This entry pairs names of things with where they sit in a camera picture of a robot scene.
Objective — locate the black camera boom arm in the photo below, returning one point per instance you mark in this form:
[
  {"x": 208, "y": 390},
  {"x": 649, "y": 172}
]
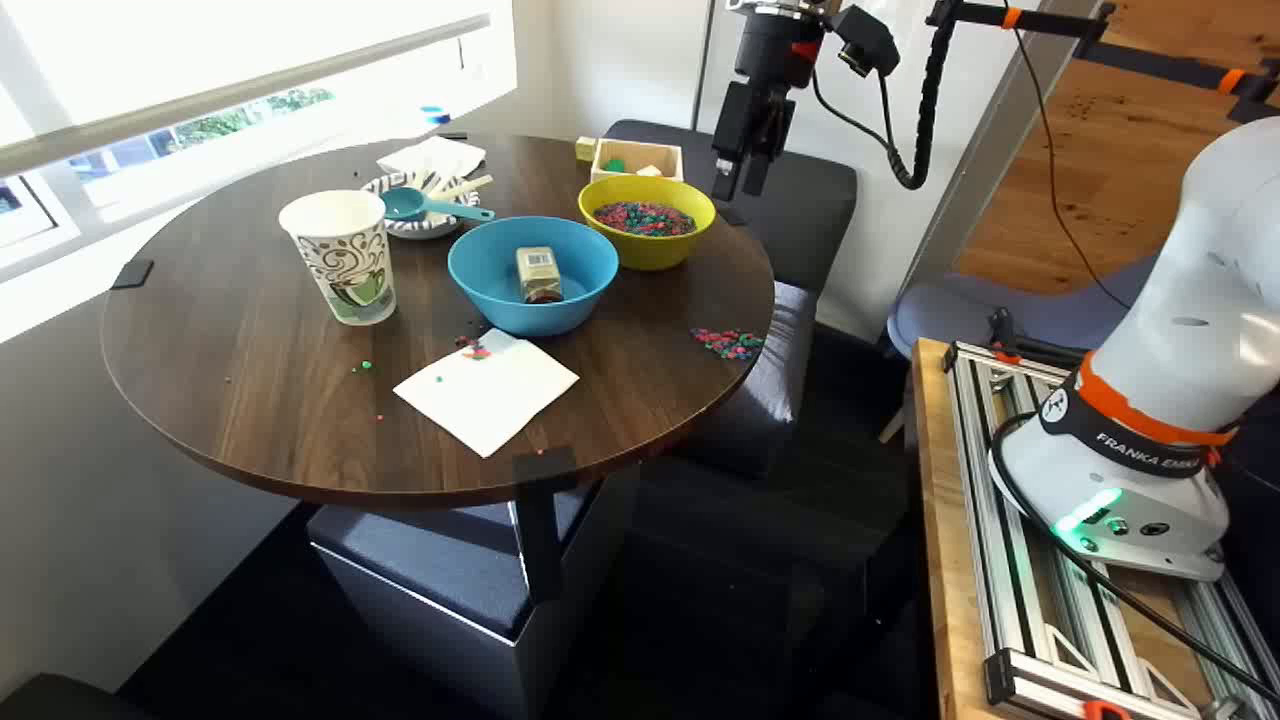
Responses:
[{"x": 1052, "y": 16}]

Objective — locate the folded white napkin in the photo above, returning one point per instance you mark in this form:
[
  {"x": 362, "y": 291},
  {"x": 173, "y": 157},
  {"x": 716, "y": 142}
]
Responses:
[{"x": 431, "y": 157}]

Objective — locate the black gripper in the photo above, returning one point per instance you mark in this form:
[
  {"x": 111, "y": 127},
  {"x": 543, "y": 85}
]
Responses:
[{"x": 767, "y": 81}]

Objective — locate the small cream block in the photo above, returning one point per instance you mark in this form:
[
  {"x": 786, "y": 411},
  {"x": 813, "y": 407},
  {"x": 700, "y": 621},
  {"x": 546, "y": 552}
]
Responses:
[{"x": 538, "y": 272}]

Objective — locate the aluminium profile frame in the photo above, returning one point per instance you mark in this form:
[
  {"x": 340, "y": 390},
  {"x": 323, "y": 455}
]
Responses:
[{"x": 1015, "y": 586}]

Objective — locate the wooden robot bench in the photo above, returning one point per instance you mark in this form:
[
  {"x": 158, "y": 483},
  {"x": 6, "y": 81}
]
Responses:
[{"x": 935, "y": 535}]

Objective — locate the small wooden cube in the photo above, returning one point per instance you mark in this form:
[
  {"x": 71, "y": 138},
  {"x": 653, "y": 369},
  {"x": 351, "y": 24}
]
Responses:
[{"x": 587, "y": 151}]

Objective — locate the yellow plastic bowl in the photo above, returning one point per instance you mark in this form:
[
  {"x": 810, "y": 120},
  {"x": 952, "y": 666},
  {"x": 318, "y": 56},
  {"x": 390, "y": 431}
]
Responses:
[{"x": 649, "y": 250}]

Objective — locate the black tape patch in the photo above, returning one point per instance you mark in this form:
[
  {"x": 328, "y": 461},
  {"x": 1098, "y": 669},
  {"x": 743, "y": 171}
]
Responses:
[
  {"x": 543, "y": 466},
  {"x": 133, "y": 272}
]

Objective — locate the blue grey chair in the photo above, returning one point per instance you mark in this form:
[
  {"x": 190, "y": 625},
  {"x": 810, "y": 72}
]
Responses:
[{"x": 1015, "y": 319}]

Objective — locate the white toy piece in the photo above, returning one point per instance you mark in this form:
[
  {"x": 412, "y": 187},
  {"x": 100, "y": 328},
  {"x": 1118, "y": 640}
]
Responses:
[{"x": 649, "y": 171}]

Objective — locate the small green bead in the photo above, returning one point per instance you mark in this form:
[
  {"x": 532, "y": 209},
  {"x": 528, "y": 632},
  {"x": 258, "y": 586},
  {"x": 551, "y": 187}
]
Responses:
[{"x": 362, "y": 364}]

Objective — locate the black table leg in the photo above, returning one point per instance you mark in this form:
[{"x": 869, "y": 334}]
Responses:
[{"x": 538, "y": 540}]

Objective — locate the green toy piece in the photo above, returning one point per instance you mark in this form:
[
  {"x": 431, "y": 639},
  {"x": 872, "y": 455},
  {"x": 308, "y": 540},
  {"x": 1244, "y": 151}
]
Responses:
[{"x": 612, "y": 164}]

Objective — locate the white spoon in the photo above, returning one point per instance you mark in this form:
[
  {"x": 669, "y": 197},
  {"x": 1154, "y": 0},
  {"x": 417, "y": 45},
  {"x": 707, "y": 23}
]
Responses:
[{"x": 470, "y": 187}]

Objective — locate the teal plastic scoop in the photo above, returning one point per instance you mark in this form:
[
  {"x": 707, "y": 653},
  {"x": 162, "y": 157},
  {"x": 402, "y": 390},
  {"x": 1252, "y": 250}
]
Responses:
[{"x": 404, "y": 201}]

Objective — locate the small patterned bowl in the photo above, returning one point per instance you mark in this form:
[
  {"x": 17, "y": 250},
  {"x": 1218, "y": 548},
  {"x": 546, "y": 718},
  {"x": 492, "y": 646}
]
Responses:
[{"x": 426, "y": 231}]

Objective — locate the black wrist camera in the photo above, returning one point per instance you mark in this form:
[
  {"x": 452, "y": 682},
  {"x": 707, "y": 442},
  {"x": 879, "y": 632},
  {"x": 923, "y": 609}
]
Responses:
[{"x": 866, "y": 40}]

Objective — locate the scattered colourful beads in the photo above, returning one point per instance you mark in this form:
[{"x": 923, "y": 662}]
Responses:
[{"x": 726, "y": 345}]

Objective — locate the grey window rail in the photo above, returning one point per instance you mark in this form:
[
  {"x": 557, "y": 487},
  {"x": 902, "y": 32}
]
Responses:
[{"x": 224, "y": 103}]

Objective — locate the grey metal partition post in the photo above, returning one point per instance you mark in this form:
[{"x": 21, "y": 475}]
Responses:
[{"x": 992, "y": 162}]

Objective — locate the light wooden box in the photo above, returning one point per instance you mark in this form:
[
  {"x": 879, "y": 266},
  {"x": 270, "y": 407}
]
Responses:
[{"x": 638, "y": 153}]

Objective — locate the blue plastic bowl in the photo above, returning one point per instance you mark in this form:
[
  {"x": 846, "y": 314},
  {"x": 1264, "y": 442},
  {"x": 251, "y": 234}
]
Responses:
[{"x": 486, "y": 284}]

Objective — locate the flat white paper sheet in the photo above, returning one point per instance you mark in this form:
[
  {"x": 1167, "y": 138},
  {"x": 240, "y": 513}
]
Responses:
[{"x": 486, "y": 399}]

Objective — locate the colourful beads pile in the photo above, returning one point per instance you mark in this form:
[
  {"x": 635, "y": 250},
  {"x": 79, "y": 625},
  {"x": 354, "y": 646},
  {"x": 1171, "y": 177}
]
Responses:
[{"x": 647, "y": 216}]

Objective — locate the patterned white paper cup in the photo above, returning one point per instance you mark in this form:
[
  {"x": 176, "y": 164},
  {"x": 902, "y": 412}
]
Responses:
[{"x": 347, "y": 263}]

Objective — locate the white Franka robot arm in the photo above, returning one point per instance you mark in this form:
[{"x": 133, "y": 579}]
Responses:
[{"x": 1202, "y": 304}]

